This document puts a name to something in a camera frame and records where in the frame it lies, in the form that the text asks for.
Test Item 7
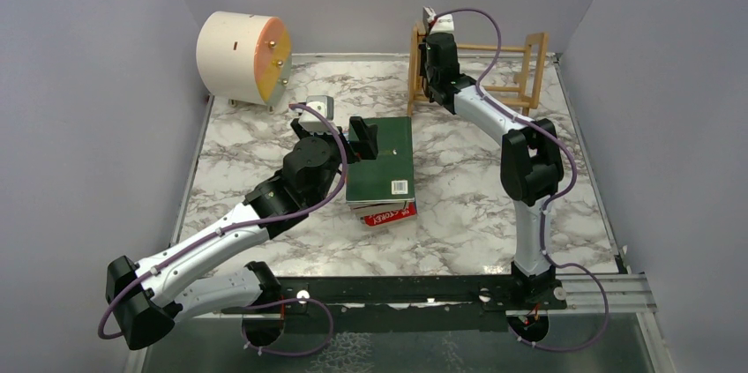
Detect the green treehouse book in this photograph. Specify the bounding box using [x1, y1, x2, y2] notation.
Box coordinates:
[346, 116, 415, 207]

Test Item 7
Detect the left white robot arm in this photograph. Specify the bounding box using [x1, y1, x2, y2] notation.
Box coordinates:
[98, 116, 378, 350]

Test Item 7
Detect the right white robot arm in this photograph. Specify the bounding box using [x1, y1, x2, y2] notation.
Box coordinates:
[419, 33, 564, 298]

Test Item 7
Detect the wooden book rack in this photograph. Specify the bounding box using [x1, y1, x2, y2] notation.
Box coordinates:
[407, 21, 549, 116]

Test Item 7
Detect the purple treehouse book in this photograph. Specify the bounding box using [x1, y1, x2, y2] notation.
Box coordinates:
[348, 200, 414, 218]

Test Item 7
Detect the red treehouse book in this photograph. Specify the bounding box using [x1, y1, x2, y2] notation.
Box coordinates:
[360, 202, 417, 228]

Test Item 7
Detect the cream round drawer cabinet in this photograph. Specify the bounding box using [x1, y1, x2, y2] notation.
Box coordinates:
[196, 11, 292, 108]

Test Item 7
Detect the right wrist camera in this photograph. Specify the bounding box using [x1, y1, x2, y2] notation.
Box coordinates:
[423, 6, 455, 35]

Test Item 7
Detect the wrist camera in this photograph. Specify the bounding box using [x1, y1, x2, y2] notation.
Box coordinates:
[298, 95, 334, 134]
[423, 6, 455, 35]

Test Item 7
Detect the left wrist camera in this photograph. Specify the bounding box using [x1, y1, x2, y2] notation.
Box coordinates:
[298, 95, 334, 134]

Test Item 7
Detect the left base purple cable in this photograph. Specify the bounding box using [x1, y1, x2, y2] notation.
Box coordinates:
[240, 295, 336, 358]

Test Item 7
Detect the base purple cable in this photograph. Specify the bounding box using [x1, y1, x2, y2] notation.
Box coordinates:
[240, 295, 336, 358]
[506, 262, 612, 355]

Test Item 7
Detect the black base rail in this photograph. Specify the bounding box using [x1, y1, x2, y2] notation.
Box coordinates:
[224, 275, 567, 334]

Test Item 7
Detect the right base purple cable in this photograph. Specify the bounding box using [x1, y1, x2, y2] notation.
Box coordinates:
[506, 262, 612, 355]

